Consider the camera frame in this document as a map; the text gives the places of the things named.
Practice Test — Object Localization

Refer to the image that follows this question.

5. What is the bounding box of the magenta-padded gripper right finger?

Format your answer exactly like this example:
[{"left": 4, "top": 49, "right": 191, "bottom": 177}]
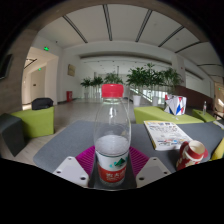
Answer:
[{"left": 128, "top": 146, "right": 172, "bottom": 189}]

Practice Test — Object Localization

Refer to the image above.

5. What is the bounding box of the dark grey ottoman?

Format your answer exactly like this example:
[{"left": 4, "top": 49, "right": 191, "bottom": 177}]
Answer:
[{"left": 0, "top": 113, "right": 26, "bottom": 158}]

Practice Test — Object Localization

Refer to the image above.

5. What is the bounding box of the wall-mounted black screen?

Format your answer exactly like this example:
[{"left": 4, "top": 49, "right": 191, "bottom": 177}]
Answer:
[{"left": 0, "top": 53, "right": 14, "bottom": 81}]

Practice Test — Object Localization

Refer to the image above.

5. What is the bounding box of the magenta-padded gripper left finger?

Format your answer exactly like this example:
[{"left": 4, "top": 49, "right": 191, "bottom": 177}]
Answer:
[{"left": 53, "top": 145, "right": 98, "bottom": 189}]

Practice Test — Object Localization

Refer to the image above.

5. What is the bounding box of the clear red-capped water bottle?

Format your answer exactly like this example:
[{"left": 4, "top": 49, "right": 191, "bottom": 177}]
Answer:
[{"left": 93, "top": 83, "right": 132, "bottom": 189}]

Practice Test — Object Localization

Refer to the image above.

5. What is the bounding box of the open printed magazine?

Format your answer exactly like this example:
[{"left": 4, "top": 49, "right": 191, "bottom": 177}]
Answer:
[{"left": 143, "top": 120, "right": 194, "bottom": 152}]

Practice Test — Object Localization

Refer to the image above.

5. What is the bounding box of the yellow white leaflet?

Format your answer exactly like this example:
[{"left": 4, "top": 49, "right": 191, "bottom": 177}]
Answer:
[{"left": 213, "top": 119, "right": 224, "bottom": 130}]

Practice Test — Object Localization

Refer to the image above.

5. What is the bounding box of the small lime green table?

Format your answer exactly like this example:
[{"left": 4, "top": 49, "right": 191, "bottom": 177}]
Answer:
[{"left": 192, "top": 108, "right": 217, "bottom": 123}]

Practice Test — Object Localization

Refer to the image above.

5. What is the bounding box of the group of potted plants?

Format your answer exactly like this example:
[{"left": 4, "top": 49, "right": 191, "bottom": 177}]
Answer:
[{"left": 80, "top": 63, "right": 184, "bottom": 107}]

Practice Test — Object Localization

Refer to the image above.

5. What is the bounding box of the black bag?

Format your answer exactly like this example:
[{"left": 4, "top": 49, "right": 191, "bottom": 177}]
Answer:
[{"left": 31, "top": 97, "right": 54, "bottom": 111}]

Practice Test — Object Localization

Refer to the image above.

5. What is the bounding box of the yellow seat cushion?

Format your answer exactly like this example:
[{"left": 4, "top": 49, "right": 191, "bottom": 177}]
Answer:
[{"left": 210, "top": 138, "right": 224, "bottom": 161}]

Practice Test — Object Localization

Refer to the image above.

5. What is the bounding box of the framed wall picture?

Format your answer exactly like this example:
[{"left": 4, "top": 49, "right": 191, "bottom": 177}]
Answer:
[{"left": 67, "top": 63, "right": 76, "bottom": 78}]

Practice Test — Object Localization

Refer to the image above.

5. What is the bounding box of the red floor cabinet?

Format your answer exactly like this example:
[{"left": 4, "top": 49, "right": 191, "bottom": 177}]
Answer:
[{"left": 65, "top": 90, "right": 73, "bottom": 103}]

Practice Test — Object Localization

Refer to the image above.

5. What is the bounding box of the white red blue geometric box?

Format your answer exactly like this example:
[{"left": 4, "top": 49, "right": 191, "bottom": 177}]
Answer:
[{"left": 163, "top": 94, "right": 188, "bottom": 116}]

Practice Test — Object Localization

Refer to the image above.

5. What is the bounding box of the red and white cup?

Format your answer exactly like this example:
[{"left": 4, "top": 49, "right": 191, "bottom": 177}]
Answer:
[{"left": 175, "top": 139, "right": 209, "bottom": 172}]

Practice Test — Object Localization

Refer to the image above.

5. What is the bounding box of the lime green cube seat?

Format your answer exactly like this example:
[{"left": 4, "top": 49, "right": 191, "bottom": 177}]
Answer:
[{"left": 11, "top": 106, "right": 55, "bottom": 139}]

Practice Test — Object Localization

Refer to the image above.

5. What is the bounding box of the large lime green table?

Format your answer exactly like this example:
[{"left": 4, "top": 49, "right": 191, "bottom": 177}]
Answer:
[{"left": 133, "top": 105, "right": 204, "bottom": 125}]

